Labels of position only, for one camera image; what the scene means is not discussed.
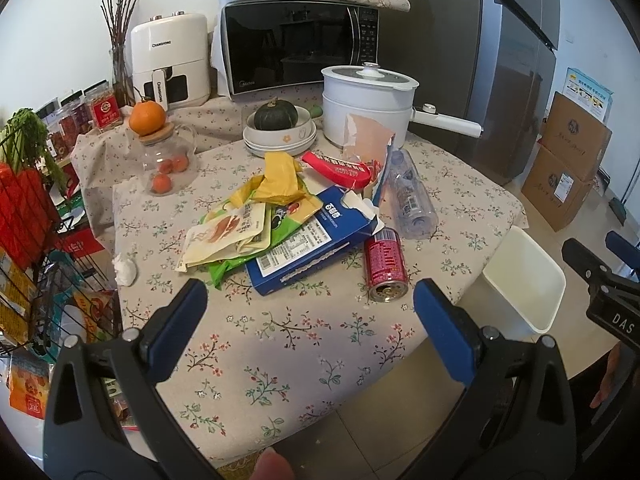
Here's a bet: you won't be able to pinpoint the white tissue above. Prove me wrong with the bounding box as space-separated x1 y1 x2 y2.
112 254 138 287

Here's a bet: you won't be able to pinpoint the red soda can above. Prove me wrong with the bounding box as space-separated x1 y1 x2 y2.
363 226 409 302

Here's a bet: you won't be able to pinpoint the cream snack pouch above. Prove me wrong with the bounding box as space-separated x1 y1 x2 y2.
175 202 267 273

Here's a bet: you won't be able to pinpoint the clear plastic bottle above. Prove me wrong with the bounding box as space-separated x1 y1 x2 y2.
386 150 438 240

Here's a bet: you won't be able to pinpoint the blue white carton box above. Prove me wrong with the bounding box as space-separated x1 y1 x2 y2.
246 185 384 296

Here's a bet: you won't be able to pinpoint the green snack bag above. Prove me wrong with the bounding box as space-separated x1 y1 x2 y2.
206 174 322 289

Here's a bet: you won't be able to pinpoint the yellow snack wrapper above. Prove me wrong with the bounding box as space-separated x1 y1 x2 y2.
229 152 308 208

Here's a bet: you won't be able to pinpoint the red snack wrapper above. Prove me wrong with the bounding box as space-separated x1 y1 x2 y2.
302 152 374 191

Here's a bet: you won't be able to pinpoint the torn brown cardboard piece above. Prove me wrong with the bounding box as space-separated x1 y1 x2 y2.
342 112 396 201

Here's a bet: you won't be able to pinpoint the white trash bin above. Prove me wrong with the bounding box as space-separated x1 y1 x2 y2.
483 226 566 336

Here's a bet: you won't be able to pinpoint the right hand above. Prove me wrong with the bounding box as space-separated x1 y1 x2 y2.
590 342 622 408

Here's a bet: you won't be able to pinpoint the left hand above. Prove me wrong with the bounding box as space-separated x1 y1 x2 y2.
250 448 295 480

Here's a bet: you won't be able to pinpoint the lower cardboard box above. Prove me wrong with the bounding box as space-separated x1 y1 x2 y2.
522 143 598 232

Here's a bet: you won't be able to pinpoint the cardboard box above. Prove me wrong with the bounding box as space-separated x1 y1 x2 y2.
541 92 612 182
522 143 598 232

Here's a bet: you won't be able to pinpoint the upper cardboard box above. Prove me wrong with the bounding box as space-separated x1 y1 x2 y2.
541 92 612 182

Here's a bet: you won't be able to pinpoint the floral tablecloth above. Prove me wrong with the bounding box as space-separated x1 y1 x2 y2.
72 98 527 466

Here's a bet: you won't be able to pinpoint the small orange in jar front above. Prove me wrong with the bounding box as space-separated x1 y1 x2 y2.
151 174 172 195

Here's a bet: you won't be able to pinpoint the small orange in jar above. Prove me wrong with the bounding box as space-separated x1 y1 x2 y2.
151 174 172 195
171 155 190 174
157 159 174 174

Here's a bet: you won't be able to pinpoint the blue white poster box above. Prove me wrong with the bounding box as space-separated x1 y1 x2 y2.
562 67 613 125

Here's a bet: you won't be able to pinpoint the small orange in jar middle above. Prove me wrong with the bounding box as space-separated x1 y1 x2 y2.
157 159 174 174

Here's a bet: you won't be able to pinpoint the glass jar with cork lid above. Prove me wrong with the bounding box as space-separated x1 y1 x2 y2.
138 122 198 196

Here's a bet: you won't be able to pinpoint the small orange in jar right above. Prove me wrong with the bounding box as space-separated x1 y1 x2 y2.
171 155 190 174

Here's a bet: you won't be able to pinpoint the large orange fruit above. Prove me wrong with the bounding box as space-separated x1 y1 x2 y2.
129 101 166 136

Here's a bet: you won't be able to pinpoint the white stacked plates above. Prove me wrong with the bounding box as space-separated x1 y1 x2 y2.
243 124 317 158

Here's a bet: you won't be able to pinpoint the red label spice jar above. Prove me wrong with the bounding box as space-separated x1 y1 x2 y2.
84 79 122 131

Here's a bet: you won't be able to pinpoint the dark spice jar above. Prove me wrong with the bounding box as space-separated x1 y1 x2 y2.
58 91 92 139

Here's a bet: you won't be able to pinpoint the white floral bowl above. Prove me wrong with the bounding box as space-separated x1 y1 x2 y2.
243 106 314 148

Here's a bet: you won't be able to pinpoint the green leafy vegetable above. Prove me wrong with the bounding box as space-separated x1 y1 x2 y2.
1 108 67 193

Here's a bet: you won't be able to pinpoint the dark green pumpkin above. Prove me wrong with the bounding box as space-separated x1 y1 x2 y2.
254 99 298 131

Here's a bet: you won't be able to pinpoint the white electric cooking pot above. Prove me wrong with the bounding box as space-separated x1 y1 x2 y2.
321 63 483 148

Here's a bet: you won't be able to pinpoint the grey refrigerator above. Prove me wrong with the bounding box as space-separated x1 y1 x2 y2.
378 0 560 184

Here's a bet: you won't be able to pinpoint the white air fryer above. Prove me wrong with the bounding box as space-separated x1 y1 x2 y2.
130 11 212 110

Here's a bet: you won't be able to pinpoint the black microwave oven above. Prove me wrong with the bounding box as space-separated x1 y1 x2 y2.
216 0 380 98

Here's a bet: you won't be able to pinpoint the dried twigs in vase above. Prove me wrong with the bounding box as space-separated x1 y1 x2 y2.
100 0 139 106

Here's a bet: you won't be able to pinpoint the black wire rack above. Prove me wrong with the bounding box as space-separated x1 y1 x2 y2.
1 131 122 387

